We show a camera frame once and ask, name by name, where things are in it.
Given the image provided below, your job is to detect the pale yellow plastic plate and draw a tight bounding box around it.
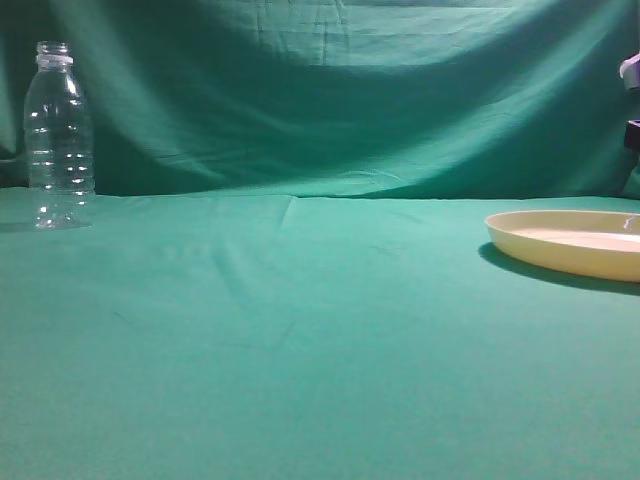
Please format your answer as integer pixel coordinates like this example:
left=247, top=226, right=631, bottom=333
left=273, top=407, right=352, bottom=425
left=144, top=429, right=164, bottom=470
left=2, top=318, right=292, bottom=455
left=485, top=210, right=639, bottom=283

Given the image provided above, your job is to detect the robot arm at right edge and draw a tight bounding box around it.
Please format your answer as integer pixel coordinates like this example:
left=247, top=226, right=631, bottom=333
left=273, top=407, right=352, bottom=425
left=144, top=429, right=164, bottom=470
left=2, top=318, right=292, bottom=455
left=618, top=53, right=640, bottom=154

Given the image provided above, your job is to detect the green cloth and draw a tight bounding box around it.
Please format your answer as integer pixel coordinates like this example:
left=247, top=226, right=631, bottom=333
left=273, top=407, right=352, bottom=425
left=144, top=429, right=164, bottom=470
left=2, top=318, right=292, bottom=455
left=1, top=1, right=639, bottom=479

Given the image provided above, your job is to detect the clear empty plastic bottle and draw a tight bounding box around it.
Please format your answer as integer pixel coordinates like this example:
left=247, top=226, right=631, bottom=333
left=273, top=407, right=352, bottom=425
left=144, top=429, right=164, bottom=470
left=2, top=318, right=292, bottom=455
left=23, top=41, right=95, bottom=230

